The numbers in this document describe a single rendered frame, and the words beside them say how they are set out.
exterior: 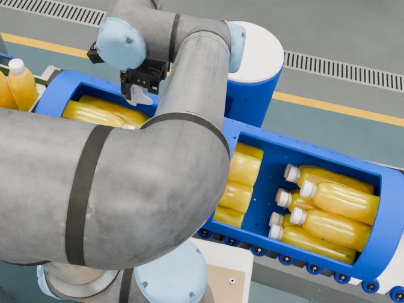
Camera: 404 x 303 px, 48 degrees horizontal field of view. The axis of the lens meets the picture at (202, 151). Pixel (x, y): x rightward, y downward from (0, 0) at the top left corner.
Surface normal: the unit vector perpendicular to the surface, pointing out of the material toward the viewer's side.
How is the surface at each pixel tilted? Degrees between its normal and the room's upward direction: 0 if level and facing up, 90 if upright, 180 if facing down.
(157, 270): 7
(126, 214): 39
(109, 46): 90
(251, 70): 0
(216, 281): 1
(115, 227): 48
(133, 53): 90
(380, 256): 59
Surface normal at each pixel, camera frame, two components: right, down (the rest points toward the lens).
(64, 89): 0.11, -0.56
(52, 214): -0.03, 0.19
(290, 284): -0.24, 0.55
